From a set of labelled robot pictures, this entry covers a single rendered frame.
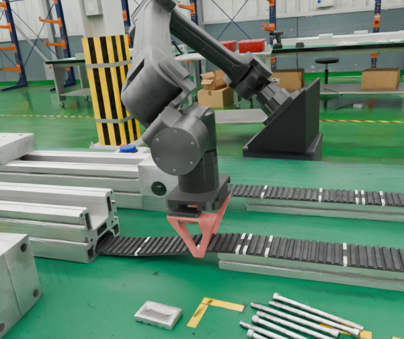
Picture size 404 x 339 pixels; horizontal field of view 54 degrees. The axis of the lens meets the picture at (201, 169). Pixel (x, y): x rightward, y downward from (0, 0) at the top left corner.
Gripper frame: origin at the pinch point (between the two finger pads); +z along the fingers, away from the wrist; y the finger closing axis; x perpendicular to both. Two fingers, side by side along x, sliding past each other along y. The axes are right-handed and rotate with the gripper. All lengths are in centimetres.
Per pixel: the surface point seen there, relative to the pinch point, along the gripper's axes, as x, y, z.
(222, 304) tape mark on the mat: 5.3, 9.2, 2.9
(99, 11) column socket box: -197, -296, -52
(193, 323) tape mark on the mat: 2.9, 13.3, 2.9
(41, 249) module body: -25.7, 5.1, 1.3
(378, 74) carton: 62, -487, 40
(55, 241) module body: -22.9, 4.8, -0.3
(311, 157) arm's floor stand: 12, -55, 4
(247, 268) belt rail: 6.9, 1.9, 2.3
